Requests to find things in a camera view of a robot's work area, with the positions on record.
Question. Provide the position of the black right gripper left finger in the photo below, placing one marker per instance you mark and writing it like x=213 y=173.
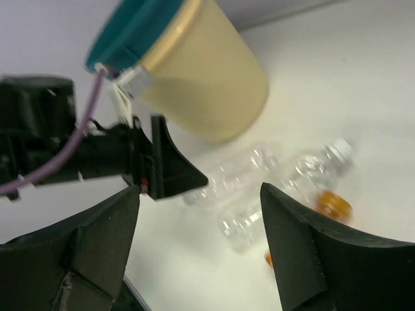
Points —
x=75 y=264

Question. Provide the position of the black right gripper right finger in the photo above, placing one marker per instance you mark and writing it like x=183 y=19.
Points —
x=322 y=264

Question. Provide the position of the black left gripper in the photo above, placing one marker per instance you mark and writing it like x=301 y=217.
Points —
x=126 y=151

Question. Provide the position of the cream bin with teal rim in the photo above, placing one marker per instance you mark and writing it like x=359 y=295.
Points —
x=206 y=79

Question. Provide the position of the clear unlabelled plastic bottle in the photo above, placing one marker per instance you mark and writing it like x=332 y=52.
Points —
x=239 y=172

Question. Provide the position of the small orange juice bottle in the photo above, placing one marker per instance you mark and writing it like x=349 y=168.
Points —
x=327 y=203

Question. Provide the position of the clear crumpled bottle white cap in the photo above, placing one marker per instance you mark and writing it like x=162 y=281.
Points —
x=303 y=178

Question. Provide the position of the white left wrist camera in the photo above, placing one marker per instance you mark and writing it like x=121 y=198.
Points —
x=124 y=89

